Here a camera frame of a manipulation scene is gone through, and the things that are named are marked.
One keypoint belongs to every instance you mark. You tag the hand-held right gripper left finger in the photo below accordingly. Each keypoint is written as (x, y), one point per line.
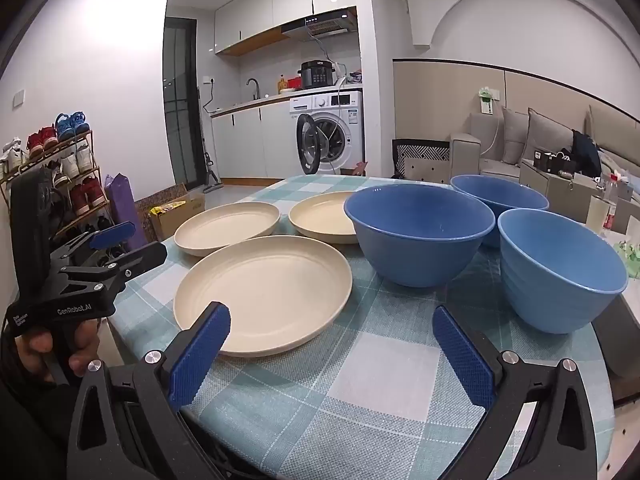
(200, 355)

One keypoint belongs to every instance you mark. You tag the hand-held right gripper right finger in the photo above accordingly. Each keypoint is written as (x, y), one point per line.
(465, 360)

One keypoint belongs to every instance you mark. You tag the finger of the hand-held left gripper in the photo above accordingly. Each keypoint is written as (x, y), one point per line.
(145, 257)
(115, 232)

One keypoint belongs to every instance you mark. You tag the cream plate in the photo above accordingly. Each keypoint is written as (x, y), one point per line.
(320, 217)
(265, 290)
(225, 227)

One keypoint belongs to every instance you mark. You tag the light blue bowl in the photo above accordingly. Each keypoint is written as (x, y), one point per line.
(555, 280)

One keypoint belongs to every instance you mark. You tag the dark blue bowl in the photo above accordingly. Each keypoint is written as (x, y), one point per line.
(500, 192)
(415, 240)

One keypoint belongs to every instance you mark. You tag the person's left hand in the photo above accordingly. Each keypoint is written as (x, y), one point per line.
(82, 355)

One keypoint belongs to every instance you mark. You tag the purple bag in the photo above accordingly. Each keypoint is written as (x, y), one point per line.
(122, 205)

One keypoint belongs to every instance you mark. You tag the yellow snack packets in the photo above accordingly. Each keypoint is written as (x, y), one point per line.
(170, 206)

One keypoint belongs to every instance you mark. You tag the brown patterned carton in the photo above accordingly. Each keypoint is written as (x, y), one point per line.
(160, 195)

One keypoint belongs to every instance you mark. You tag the cardboard box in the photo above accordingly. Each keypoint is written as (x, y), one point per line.
(187, 215)

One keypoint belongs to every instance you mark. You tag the wooden shoe rack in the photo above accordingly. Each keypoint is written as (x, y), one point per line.
(92, 175)

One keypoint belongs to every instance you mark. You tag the teal checked tablecloth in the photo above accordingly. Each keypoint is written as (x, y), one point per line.
(380, 375)

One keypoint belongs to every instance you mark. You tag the upright vacuum cleaner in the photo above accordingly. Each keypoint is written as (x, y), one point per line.
(211, 180)

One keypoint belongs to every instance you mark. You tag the shoe rack with shoes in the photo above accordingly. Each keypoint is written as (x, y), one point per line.
(70, 127)

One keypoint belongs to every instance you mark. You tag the dark glass door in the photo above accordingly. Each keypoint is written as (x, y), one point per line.
(180, 105)

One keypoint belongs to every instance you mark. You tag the white lower cabinets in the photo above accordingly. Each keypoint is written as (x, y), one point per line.
(250, 140)

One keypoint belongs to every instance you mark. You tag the white cabinets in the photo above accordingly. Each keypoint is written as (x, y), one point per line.
(250, 140)
(290, 0)

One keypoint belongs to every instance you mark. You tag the marble coffee table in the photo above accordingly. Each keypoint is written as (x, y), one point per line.
(629, 284)

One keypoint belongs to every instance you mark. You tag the grey cabinet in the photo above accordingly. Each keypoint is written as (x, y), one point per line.
(560, 190)

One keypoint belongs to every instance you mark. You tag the green tissue pack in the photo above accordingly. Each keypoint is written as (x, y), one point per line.
(631, 257)

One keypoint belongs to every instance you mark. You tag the cream cup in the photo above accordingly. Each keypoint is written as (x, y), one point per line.
(596, 215)

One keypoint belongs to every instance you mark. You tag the grey sofa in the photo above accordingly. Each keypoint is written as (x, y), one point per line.
(492, 160)

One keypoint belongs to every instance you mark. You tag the kitchen faucet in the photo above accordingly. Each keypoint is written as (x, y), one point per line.
(255, 85)

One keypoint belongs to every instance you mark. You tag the black patterned folding chair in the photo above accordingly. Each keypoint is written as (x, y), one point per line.
(422, 152)

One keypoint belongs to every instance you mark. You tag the plastic bottle red label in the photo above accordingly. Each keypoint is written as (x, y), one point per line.
(610, 205)

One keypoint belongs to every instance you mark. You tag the black box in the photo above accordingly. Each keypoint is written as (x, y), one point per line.
(552, 161)

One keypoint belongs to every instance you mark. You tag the red box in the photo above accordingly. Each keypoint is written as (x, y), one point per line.
(360, 167)

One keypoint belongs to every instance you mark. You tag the yellow oil bottle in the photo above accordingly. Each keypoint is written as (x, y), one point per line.
(283, 84)

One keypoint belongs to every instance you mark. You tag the red container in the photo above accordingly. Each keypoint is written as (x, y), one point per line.
(294, 83)

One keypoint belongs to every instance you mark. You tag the grey cushion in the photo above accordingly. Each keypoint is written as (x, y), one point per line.
(515, 135)
(547, 135)

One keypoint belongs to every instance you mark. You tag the dark jacket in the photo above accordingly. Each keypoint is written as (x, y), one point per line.
(586, 152)

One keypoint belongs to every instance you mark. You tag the white washing machine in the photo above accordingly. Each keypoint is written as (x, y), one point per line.
(345, 110)

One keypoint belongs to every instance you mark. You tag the black pressure cooker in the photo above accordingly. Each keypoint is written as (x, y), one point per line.
(316, 74)

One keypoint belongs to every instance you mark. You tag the range hood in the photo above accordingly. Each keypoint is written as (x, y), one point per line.
(315, 27)

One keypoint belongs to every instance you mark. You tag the white upper cabinets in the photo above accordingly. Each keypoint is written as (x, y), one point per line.
(290, 0)

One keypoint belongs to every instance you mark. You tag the wall control panel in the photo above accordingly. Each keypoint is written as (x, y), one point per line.
(487, 102)

